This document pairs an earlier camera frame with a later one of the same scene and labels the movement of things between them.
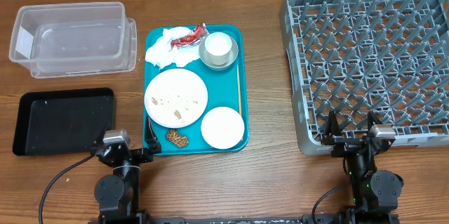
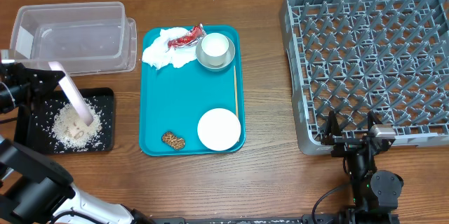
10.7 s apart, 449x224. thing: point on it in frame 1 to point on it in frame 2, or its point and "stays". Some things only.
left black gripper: [146, 155] to [30, 81]
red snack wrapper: [199, 34] stays
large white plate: [175, 97] to [78, 121]
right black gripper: [332, 135] stays
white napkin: [161, 54] stays
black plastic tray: [62, 123] stays
